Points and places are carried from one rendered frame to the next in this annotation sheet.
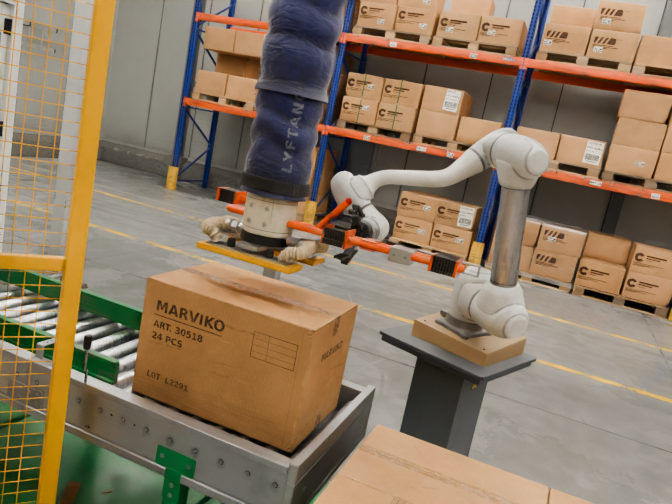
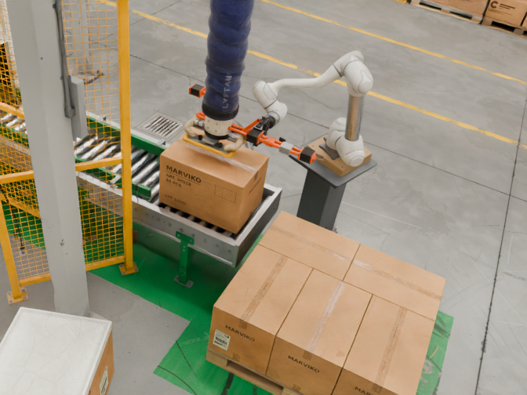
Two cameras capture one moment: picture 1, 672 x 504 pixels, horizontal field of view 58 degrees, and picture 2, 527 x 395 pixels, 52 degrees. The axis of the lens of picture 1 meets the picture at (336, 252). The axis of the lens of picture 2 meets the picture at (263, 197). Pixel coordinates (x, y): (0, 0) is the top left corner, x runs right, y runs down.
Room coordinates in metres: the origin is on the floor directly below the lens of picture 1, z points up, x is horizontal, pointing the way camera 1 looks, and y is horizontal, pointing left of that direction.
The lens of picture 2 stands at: (-0.92, -0.05, 3.03)
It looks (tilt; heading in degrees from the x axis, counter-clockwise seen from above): 39 degrees down; 359
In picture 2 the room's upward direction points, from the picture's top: 11 degrees clockwise
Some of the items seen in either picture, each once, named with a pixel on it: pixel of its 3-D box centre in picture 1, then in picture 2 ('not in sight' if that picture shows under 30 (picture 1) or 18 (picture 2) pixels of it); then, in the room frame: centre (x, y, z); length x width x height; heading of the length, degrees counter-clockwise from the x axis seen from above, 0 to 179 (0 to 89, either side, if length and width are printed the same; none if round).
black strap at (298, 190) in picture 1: (275, 183); (220, 106); (1.98, 0.24, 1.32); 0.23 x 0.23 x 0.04
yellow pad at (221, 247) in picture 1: (249, 251); (209, 143); (1.89, 0.27, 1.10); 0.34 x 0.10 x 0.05; 71
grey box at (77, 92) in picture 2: not in sight; (66, 103); (1.24, 0.89, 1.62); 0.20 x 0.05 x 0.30; 70
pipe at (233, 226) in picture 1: (265, 236); (217, 130); (1.97, 0.24, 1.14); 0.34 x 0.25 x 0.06; 71
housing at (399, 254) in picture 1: (402, 255); (286, 148); (1.82, -0.20, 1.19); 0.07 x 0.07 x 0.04; 71
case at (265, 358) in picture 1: (247, 346); (213, 179); (1.97, 0.23, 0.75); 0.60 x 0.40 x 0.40; 71
